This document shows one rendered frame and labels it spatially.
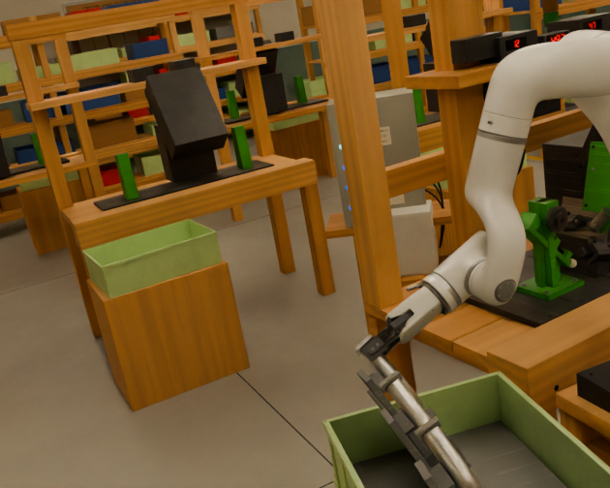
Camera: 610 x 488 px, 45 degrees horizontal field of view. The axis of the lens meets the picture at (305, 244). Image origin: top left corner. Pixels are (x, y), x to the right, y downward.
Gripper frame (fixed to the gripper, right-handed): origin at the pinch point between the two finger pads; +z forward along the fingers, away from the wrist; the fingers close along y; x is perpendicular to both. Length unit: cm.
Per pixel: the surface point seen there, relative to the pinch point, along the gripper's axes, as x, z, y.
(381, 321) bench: -24, -17, -89
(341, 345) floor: -69, -16, -261
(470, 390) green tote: 14.8, -12.7, -28.4
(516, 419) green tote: 25.8, -15.6, -28.0
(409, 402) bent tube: 13.0, 2.9, 13.7
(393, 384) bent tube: 9.2, 2.9, 13.5
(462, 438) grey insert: 20.9, -4.6, -31.0
